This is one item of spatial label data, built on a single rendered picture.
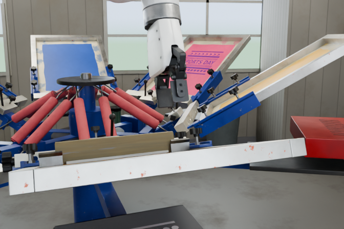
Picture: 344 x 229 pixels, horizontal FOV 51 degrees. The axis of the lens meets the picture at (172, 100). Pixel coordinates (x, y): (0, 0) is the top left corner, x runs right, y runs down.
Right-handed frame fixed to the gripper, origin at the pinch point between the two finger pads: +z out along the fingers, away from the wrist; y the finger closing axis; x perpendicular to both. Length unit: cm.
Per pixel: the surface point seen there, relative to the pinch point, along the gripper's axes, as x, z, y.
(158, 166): -4.8, 12.1, 1.6
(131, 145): 4, 8, -57
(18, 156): -34, 7, -80
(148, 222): 6, 34, -52
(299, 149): 26.7, 13.0, 1.6
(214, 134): 182, 10, -359
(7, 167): -38, 11, -80
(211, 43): 107, -63, -189
